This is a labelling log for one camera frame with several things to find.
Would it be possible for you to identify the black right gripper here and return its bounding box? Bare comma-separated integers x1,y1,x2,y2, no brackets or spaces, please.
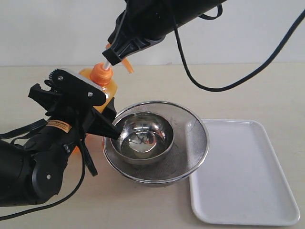
102,0,181,65

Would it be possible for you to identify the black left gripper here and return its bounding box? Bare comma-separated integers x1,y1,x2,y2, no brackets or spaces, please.
28,83,121,140

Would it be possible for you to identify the orange pump soap bottle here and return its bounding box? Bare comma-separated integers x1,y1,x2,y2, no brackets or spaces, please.
71,42,134,156

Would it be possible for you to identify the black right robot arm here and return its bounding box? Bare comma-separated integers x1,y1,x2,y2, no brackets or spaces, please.
102,0,223,65

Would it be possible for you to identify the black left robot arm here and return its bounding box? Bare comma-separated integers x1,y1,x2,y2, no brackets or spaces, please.
0,84,120,207

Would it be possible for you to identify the small stainless steel bowl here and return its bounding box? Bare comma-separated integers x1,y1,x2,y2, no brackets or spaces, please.
111,112,175,166

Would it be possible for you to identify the steel mesh strainer basket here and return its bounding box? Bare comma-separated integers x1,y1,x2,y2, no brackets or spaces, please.
102,101,210,187

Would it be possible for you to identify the white plastic tray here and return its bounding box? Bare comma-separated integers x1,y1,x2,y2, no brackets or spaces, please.
189,119,300,226

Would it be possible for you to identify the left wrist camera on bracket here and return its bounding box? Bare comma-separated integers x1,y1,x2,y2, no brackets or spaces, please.
49,68,107,106

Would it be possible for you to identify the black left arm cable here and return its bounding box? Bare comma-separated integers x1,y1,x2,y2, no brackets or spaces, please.
0,114,98,220

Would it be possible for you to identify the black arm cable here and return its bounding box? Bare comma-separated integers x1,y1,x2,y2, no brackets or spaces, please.
0,114,98,220
166,0,305,92

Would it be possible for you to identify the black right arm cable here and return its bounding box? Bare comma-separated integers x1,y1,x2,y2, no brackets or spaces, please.
166,0,305,92

